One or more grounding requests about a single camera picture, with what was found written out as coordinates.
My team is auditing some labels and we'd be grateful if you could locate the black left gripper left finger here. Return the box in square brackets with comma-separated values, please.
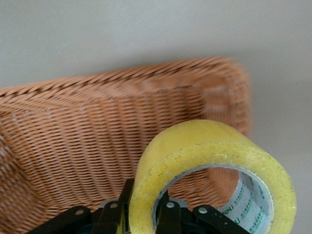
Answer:
[26, 178, 136, 234]

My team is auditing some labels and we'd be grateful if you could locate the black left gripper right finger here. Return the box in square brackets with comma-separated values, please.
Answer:
[155, 192, 247, 234]

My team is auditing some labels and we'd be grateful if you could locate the yellow clear tape roll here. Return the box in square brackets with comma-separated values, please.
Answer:
[128, 119, 298, 234]

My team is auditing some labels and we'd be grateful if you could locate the brown wicker basket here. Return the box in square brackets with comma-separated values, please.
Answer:
[0, 56, 253, 234]

